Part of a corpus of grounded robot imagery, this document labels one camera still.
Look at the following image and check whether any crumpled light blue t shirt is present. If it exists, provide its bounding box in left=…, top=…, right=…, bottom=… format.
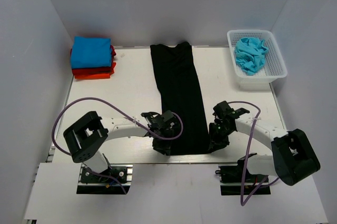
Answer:
left=234, top=37, right=269, bottom=76

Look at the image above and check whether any folded red t shirt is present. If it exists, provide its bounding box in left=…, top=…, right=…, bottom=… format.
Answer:
left=72, top=45, right=116, bottom=75

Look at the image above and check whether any white plastic basket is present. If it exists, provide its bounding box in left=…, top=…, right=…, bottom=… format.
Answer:
left=227, top=29, right=288, bottom=85

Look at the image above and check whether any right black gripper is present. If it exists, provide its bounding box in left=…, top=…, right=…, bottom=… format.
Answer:
left=207, top=122, right=235, bottom=152

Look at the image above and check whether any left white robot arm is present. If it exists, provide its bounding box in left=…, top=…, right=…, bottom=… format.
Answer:
left=63, top=110, right=184, bottom=181

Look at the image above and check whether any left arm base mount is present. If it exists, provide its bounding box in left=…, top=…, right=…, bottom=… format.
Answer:
left=76, top=165, right=133, bottom=195

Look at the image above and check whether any black t shirt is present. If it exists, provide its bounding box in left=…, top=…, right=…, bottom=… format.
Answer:
left=150, top=42, right=210, bottom=156

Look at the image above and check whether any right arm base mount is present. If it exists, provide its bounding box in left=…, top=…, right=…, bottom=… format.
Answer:
left=215, top=165, right=264, bottom=196

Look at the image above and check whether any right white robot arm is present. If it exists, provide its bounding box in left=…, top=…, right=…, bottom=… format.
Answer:
left=209, top=101, right=321, bottom=186

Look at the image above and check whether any folded orange t shirt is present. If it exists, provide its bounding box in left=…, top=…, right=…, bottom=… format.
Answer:
left=72, top=62, right=116, bottom=80

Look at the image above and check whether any folded blue t shirt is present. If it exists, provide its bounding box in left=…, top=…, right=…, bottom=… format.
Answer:
left=71, top=36, right=112, bottom=69

